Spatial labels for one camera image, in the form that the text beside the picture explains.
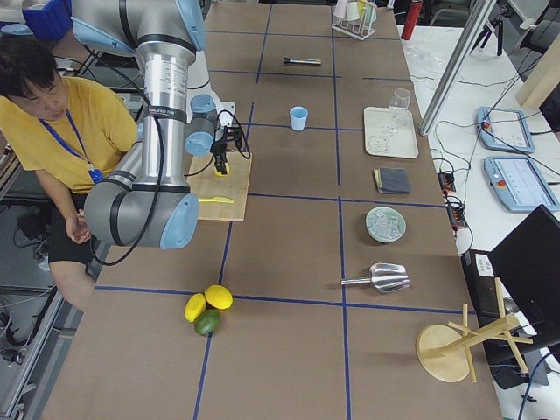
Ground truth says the clear wine glass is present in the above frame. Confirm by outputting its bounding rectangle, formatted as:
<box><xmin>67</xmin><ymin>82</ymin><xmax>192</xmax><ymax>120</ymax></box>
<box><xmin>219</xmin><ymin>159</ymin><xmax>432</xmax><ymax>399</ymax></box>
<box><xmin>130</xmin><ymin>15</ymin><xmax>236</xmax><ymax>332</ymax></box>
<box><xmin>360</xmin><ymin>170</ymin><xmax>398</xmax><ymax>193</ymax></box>
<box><xmin>381</xmin><ymin>87</ymin><xmax>410</xmax><ymax>136</ymax></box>

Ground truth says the aluminium frame post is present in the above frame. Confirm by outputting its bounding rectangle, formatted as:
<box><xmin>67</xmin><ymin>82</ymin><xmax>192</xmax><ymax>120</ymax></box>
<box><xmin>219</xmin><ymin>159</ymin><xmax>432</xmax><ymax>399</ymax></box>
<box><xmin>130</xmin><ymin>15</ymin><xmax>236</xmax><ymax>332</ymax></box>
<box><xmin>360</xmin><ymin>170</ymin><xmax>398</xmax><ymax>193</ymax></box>
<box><xmin>419</xmin><ymin>0</ymin><xmax>497</xmax><ymax>137</ymax></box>

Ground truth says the teach pendant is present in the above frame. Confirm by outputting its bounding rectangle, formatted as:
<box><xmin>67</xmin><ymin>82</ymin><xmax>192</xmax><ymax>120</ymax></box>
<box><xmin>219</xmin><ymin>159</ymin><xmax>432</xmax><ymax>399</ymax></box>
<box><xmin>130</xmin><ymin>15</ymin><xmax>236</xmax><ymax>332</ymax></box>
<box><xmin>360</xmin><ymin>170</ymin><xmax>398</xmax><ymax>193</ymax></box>
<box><xmin>483</xmin><ymin>157</ymin><xmax>559</xmax><ymax>213</ymax></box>
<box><xmin>475</xmin><ymin>106</ymin><xmax>536</xmax><ymax>153</ymax></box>

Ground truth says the white plastic cup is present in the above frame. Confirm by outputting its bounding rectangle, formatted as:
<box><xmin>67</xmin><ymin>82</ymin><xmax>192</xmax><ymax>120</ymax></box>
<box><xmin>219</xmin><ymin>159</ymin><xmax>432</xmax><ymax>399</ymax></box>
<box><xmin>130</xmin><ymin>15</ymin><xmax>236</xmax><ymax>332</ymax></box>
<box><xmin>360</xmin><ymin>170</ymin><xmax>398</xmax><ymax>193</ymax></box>
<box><xmin>345</xmin><ymin>1</ymin><xmax>361</xmax><ymax>21</ymax></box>

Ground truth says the light blue plastic cup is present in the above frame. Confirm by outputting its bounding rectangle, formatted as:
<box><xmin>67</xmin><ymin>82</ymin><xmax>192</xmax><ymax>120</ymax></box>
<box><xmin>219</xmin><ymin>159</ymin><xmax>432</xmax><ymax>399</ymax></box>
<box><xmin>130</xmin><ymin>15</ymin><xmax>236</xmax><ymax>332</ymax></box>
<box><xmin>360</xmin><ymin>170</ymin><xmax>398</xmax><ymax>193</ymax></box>
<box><xmin>289</xmin><ymin>106</ymin><xmax>308</xmax><ymax>131</ymax></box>

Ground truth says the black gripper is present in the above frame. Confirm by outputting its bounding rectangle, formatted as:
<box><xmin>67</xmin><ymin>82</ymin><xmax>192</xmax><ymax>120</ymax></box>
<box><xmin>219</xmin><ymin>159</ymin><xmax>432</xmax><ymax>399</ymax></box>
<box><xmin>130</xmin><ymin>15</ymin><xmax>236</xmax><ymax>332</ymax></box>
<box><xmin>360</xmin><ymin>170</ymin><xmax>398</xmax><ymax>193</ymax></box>
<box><xmin>210</xmin><ymin>126</ymin><xmax>242</xmax><ymax>174</ymax></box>

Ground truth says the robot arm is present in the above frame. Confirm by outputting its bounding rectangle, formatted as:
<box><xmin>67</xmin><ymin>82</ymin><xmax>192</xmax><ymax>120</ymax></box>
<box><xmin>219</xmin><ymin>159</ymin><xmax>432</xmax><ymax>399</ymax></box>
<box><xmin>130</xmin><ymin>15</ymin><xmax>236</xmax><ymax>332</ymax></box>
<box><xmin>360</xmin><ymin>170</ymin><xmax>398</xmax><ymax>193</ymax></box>
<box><xmin>72</xmin><ymin>1</ymin><xmax>231</xmax><ymax>249</ymax></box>

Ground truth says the green bowl of ice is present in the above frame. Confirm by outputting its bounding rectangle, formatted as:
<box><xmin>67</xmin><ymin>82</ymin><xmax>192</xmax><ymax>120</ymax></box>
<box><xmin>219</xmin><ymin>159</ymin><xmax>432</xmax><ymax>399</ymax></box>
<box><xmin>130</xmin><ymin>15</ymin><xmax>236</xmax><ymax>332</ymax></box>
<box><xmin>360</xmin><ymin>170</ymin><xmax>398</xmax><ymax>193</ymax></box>
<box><xmin>365</xmin><ymin>206</ymin><xmax>406</xmax><ymax>243</ymax></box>

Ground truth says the steel ice scoop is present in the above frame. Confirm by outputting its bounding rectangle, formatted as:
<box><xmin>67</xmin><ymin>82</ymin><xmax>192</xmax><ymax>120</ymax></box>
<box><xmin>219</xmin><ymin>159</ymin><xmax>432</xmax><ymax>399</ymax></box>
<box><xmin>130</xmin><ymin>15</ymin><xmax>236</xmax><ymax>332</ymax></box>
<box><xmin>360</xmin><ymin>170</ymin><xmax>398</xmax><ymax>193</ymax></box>
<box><xmin>339</xmin><ymin>262</ymin><xmax>410</xmax><ymax>294</ymax></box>

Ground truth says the yellow lemon upper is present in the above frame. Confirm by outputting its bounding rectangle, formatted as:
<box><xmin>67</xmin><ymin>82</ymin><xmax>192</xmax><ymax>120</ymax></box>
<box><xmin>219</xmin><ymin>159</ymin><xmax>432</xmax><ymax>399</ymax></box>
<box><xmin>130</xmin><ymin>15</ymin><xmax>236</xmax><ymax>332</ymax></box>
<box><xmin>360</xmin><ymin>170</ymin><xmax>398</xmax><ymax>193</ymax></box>
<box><xmin>204</xmin><ymin>284</ymin><xmax>234</xmax><ymax>310</ymax></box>

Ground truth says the teach pendant near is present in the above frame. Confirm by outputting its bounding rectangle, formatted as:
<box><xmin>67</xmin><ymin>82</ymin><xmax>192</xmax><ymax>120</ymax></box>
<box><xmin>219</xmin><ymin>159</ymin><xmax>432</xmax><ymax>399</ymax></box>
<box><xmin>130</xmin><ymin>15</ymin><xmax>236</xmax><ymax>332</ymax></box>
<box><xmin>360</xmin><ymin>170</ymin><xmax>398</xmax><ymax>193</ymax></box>
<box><xmin>483</xmin><ymin>157</ymin><xmax>559</xmax><ymax>213</ymax></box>

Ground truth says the yellow plastic cup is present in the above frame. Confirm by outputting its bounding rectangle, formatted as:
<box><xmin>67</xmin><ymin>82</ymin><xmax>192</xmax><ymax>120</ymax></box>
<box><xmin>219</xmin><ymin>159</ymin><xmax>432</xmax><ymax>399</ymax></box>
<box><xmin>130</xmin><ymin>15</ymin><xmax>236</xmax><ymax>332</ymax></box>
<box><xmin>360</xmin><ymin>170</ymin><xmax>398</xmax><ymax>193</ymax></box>
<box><xmin>358</xmin><ymin>0</ymin><xmax>368</xmax><ymax>22</ymax></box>

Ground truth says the green plastic cup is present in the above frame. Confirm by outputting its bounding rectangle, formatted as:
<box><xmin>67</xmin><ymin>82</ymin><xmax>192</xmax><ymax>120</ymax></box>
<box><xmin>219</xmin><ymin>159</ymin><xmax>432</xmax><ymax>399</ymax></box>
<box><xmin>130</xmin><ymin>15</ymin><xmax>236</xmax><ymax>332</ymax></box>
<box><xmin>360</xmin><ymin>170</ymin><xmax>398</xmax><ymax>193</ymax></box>
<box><xmin>363</xmin><ymin>2</ymin><xmax>377</xmax><ymax>25</ymax></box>

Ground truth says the cream bear serving tray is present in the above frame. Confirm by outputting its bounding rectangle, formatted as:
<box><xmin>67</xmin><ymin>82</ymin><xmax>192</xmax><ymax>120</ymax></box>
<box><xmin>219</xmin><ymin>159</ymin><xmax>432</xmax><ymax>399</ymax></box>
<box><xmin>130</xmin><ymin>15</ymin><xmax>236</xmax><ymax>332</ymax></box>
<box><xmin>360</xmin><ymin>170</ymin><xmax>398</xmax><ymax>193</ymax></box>
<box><xmin>363</xmin><ymin>107</ymin><xmax>419</xmax><ymax>159</ymax></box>

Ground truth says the steel muddler black tip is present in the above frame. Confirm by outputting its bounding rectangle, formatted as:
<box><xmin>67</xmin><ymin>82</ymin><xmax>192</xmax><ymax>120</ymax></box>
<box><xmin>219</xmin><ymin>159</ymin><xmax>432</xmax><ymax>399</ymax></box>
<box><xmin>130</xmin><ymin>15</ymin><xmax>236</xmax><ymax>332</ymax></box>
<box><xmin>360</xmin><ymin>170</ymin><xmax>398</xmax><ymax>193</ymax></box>
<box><xmin>283</xmin><ymin>57</ymin><xmax>322</xmax><ymax>67</ymax></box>

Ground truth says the orange power strip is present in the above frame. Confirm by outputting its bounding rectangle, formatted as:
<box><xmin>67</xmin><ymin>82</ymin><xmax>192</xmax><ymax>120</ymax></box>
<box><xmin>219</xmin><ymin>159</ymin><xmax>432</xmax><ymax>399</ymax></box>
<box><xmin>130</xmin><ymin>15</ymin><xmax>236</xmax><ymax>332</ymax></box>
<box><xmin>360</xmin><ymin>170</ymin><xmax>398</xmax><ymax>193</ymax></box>
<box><xmin>437</xmin><ymin>171</ymin><xmax>467</xmax><ymax>232</ymax></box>

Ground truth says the grey folded cloth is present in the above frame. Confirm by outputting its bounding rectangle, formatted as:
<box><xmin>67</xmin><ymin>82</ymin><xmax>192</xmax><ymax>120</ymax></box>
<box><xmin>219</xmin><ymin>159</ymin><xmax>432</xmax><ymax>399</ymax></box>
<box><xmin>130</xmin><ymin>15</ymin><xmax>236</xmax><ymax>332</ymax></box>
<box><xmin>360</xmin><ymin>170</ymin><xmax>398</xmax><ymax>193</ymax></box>
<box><xmin>373</xmin><ymin>167</ymin><xmax>410</xmax><ymax>194</ymax></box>

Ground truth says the yellow lemon left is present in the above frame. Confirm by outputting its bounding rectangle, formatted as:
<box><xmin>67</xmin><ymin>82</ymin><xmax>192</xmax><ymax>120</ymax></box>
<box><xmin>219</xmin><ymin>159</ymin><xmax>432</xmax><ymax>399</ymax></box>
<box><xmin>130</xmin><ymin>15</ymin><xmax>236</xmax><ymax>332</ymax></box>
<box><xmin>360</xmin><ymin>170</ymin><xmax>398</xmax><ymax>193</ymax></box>
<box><xmin>184</xmin><ymin>293</ymin><xmax>207</xmax><ymax>323</ymax></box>

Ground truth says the teach pendant far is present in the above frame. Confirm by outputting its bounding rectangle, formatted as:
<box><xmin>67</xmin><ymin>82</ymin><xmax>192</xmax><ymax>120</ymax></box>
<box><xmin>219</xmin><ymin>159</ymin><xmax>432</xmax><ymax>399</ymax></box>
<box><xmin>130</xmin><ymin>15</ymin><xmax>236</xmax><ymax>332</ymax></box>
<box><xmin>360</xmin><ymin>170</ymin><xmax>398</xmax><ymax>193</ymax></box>
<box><xmin>475</xmin><ymin>106</ymin><xmax>536</xmax><ymax>153</ymax></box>

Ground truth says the person in yellow shirt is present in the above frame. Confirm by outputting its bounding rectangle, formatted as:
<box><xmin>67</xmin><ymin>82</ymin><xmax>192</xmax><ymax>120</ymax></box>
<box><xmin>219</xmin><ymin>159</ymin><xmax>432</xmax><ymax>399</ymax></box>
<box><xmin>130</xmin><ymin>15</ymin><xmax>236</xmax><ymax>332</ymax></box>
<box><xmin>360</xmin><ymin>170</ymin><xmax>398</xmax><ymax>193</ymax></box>
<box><xmin>1</xmin><ymin>38</ymin><xmax>137</xmax><ymax>311</ymax></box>

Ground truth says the yellow plastic knife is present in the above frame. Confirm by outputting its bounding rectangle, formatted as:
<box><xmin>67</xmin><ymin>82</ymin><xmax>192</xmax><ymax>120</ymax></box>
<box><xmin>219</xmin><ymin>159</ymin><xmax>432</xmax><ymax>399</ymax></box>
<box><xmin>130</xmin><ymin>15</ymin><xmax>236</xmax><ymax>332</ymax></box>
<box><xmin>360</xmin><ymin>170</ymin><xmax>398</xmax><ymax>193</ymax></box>
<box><xmin>198</xmin><ymin>196</ymin><xmax>235</xmax><ymax>204</ymax></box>

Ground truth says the pink plastic cup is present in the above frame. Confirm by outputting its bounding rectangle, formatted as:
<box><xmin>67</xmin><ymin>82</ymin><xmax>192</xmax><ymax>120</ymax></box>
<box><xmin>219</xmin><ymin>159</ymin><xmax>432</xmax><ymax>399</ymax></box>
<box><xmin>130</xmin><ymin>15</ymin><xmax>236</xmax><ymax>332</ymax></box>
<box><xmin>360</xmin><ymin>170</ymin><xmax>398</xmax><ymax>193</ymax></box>
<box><xmin>333</xmin><ymin>0</ymin><xmax>347</xmax><ymax>19</ymax></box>

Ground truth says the wooden cup tree stand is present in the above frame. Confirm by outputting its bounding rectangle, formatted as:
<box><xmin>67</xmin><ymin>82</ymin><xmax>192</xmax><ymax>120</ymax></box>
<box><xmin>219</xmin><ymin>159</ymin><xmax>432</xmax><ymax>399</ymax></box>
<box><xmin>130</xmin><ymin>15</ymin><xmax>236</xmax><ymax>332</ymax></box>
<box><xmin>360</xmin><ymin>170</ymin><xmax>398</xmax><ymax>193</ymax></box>
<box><xmin>416</xmin><ymin>277</ymin><xmax>533</xmax><ymax>382</ymax></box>

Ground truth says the white wire cup rack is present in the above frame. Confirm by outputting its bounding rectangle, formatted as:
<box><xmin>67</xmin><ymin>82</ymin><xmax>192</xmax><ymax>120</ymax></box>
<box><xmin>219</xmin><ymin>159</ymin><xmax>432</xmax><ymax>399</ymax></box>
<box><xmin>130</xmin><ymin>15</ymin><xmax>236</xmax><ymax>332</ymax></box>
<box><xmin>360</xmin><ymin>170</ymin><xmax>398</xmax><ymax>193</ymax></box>
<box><xmin>331</xmin><ymin>12</ymin><xmax>377</xmax><ymax>40</ymax></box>

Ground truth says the bamboo cutting board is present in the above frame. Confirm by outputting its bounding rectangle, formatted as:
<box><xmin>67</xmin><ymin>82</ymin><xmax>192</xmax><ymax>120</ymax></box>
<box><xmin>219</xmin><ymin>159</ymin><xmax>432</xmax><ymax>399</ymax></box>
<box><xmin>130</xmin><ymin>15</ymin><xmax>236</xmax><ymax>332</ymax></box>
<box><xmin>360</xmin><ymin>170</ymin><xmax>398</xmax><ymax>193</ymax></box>
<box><xmin>186</xmin><ymin>151</ymin><xmax>252</xmax><ymax>221</ymax></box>

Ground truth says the yellow lemon slice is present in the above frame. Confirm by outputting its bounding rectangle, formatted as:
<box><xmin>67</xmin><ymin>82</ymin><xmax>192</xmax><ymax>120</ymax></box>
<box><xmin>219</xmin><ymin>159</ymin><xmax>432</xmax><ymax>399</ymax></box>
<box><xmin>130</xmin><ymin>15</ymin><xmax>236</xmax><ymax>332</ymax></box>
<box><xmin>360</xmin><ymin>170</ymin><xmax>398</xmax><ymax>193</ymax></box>
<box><xmin>213</xmin><ymin>165</ymin><xmax>230</xmax><ymax>177</ymax></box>

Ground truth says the black laptop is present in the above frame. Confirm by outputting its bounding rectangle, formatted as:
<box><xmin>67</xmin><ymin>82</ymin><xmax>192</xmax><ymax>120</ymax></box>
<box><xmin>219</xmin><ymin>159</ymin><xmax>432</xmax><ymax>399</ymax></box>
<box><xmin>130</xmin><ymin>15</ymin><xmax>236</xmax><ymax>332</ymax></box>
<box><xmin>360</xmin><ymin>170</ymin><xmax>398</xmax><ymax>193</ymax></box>
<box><xmin>461</xmin><ymin>203</ymin><xmax>560</xmax><ymax>347</ymax></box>

